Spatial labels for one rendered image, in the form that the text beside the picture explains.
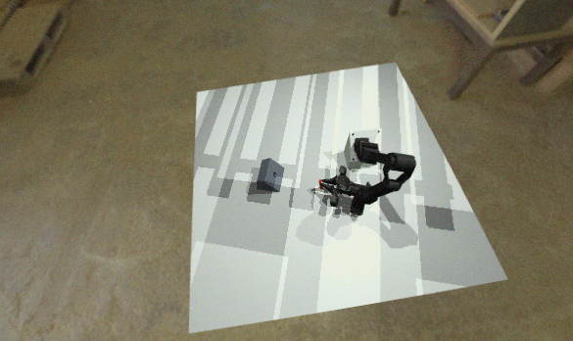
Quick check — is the grey sloped panel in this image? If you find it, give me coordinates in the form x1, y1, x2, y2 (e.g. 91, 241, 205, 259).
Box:
257, 158, 284, 192

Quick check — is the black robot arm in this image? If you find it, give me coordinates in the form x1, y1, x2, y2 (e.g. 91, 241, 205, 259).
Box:
336, 138, 416, 216

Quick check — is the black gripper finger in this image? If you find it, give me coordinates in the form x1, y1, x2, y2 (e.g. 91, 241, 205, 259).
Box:
319, 183, 334, 195
321, 174, 337, 185

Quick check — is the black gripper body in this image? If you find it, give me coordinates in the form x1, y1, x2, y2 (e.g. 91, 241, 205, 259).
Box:
330, 166, 356, 207

